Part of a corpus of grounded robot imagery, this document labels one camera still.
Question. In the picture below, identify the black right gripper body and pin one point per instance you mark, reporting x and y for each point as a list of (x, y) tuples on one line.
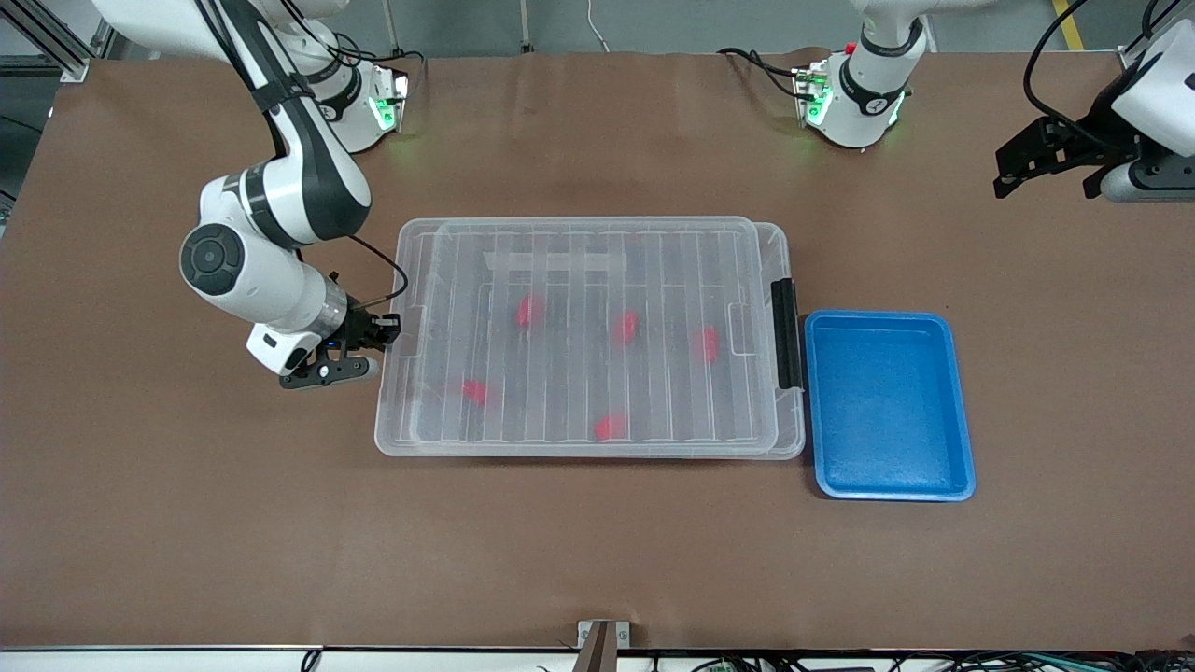
[(358, 327)]

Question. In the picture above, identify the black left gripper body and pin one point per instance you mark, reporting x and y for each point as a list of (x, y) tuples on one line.
[(1094, 137)]

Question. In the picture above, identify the clear ribbed box lid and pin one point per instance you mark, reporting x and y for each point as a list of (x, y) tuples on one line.
[(560, 280)]

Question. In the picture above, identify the red toy block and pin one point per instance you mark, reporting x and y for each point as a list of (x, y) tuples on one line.
[(474, 392), (610, 426), (624, 327), (707, 343), (529, 311)]

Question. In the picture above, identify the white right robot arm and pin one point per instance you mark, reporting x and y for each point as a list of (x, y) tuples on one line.
[(308, 187)]

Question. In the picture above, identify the clear plastic storage box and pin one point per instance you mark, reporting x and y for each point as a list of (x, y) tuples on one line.
[(794, 420)]

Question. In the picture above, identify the blue plastic tray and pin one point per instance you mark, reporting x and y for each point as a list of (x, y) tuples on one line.
[(887, 411)]

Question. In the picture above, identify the brown table cover sheet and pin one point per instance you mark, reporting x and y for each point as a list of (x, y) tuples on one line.
[(597, 560)]

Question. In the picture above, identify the thin metal post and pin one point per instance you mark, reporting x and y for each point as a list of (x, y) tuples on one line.
[(391, 28), (526, 28)]

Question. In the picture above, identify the metal table edge bracket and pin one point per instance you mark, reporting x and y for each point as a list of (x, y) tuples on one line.
[(602, 644)]

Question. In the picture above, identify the aluminium frame profile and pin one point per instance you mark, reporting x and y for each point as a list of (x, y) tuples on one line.
[(70, 67)]

